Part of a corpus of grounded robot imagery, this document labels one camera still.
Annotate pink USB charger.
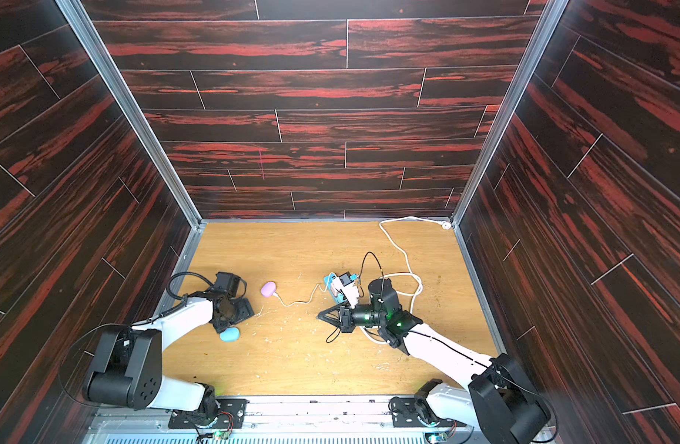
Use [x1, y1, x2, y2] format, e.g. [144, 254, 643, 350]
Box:
[329, 277, 344, 296]

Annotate white USB cable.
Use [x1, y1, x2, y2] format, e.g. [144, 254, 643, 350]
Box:
[271, 271, 341, 307]

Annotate pink earbud case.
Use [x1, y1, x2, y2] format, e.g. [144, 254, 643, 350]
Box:
[260, 281, 277, 298]

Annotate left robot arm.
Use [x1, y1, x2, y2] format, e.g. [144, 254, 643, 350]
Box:
[82, 272, 255, 424]

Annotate teal power strip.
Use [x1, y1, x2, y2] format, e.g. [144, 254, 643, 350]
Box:
[324, 273, 345, 303]

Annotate blue earbud case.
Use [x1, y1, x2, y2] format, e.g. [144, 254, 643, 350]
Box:
[220, 327, 241, 342]

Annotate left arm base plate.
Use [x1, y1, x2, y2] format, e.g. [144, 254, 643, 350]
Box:
[168, 398, 248, 432]

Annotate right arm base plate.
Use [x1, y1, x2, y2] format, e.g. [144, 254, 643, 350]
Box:
[387, 396, 465, 428]

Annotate white power strip cord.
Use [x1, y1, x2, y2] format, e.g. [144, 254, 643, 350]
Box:
[359, 215, 450, 345]

